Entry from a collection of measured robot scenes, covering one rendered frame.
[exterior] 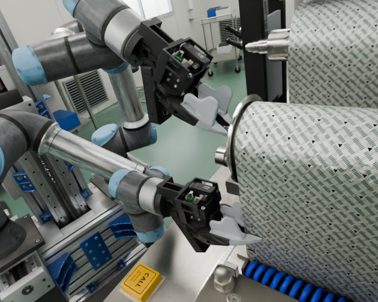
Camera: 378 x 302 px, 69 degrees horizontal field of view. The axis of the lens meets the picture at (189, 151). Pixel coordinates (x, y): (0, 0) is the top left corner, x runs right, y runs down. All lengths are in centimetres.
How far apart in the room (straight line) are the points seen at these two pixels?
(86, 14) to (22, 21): 362
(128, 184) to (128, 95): 51
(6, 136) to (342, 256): 68
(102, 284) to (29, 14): 335
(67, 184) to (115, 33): 87
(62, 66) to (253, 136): 39
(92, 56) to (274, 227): 46
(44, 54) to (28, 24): 355
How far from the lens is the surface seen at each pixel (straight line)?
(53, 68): 61
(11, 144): 73
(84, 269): 136
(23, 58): 62
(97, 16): 51
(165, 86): 46
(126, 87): 105
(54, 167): 123
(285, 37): 63
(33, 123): 79
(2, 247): 118
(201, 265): 73
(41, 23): 424
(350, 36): 55
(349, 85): 57
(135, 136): 115
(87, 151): 77
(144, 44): 48
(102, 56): 60
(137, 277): 73
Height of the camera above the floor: 148
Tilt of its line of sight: 31 degrees down
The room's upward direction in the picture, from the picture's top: 13 degrees counter-clockwise
